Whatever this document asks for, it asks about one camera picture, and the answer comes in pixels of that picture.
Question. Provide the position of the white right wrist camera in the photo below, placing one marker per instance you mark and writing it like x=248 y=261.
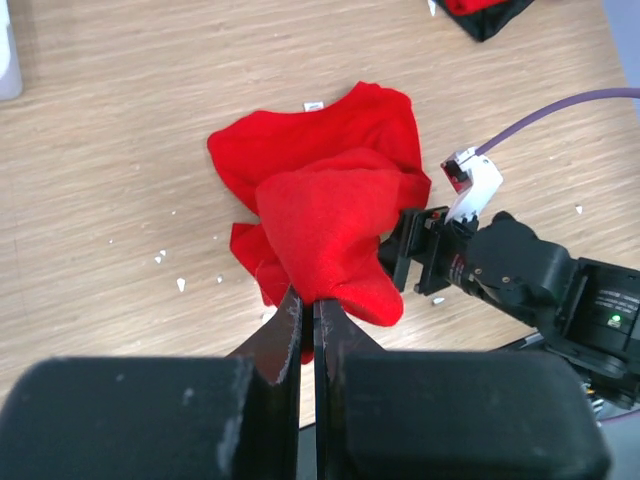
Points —
x=475 y=179

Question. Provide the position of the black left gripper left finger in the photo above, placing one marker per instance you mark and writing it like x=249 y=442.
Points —
x=264 y=433

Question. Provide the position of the red t shirt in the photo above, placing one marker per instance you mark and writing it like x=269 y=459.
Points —
x=325 y=186

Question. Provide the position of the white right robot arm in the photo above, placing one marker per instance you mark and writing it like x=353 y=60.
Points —
x=586 y=311

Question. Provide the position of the folded black t shirt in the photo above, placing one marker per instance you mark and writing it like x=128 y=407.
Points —
x=486 y=24

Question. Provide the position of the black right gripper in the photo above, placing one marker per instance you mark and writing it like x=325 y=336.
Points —
x=424 y=237

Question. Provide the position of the white plastic laundry basket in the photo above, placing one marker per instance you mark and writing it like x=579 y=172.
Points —
x=11 y=84

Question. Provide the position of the folded orange-red t shirt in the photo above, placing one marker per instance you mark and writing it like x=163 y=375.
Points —
x=469 y=7

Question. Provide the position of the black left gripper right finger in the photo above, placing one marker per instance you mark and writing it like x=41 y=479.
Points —
x=350 y=399

